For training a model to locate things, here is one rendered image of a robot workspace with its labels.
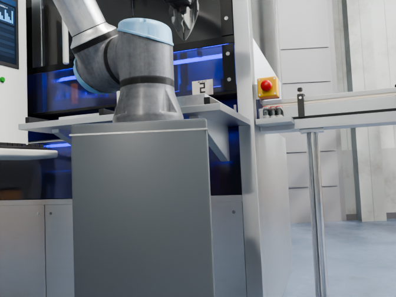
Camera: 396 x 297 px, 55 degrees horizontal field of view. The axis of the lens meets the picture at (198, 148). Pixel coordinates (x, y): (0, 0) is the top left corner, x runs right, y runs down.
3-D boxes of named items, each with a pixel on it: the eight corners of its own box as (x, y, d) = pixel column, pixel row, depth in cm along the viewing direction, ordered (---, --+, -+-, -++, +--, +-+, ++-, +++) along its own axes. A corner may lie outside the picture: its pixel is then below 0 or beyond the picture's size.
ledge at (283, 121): (262, 128, 154) (261, 123, 154) (295, 125, 150) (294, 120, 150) (255, 124, 141) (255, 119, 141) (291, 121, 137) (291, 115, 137)
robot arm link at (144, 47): (143, 72, 74) (141, 4, 74) (103, 85, 83) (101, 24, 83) (186, 81, 83) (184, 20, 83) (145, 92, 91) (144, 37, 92)
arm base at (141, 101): (181, 122, 74) (179, 71, 74) (104, 125, 74) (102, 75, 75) (186, 130, 89) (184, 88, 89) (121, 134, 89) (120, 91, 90)
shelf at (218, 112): (100, 139, 172) (100, 135, 173) (254, 126, 149) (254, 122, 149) (18, 129, 127) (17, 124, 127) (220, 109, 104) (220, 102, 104)
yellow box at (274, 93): (261, 100, 148) (260, 82, 148) (280, 98, 145) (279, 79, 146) (257, 96, 140) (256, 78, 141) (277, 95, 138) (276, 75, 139)
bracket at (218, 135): (222, 161, 145) (220, 127, 146) (230, 161, 144) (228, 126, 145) (190, 159, 113) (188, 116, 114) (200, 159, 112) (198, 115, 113)
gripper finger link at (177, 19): (168, 36, 109) (167, 5, 110) (176, 43, 115) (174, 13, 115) (178, 35, 108) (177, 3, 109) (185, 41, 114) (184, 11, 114)
